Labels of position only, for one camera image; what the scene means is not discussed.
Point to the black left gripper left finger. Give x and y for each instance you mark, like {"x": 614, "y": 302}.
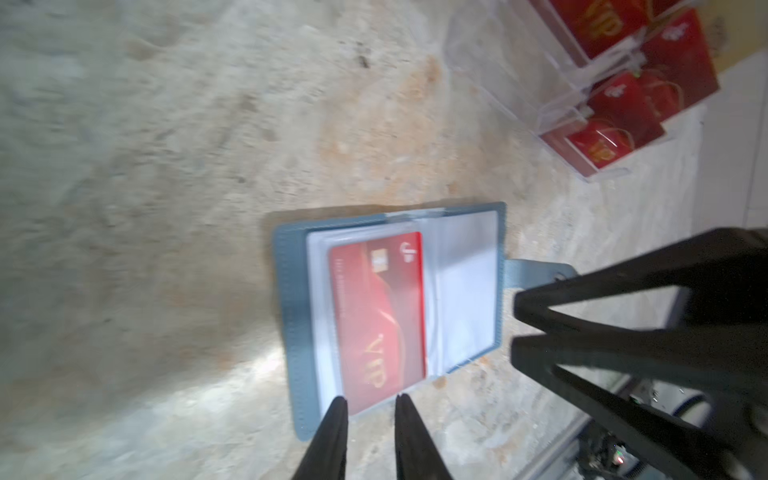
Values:
{"x": 326, "y": 456}

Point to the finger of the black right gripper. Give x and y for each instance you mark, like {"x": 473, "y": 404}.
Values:
{"x": 722, "y": 273}
{"x": 597, "y": 372}

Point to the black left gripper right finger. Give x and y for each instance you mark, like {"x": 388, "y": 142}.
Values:
{"x": 417, "y": 456}

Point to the red vip card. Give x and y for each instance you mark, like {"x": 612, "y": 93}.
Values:
{"x": 378, "y": 301}
{"x": 637, "y": 64}

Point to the clear acrylic card tray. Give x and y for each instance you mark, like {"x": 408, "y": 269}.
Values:
{"x": 508, "y": 52}

